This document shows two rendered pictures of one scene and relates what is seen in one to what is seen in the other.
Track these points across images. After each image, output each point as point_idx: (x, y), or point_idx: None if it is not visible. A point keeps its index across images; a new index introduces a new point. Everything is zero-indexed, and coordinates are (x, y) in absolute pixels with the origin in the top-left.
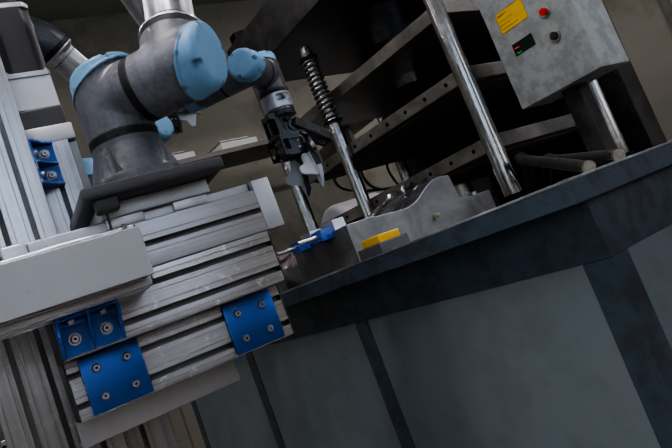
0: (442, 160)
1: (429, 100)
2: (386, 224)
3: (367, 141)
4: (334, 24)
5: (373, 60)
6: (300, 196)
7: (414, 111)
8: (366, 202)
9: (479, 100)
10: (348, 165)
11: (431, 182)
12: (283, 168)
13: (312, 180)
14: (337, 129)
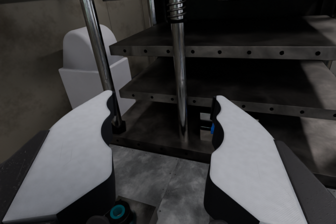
0: (294, 106)
1: (323, 57)
2: None
3: (212, 54)
4: None
5: None
6: (105, 67)
7: (294, 57)
8: (186, 101)
9: None
10: (182, 68)
11: None
12: (90, 36)
13: (119, 55)
14: (183, 30)
